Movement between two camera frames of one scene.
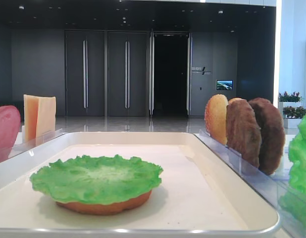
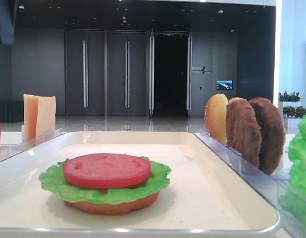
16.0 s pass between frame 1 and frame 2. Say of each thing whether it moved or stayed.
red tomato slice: moved
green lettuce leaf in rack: stayed
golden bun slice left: stayed
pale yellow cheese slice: stayed
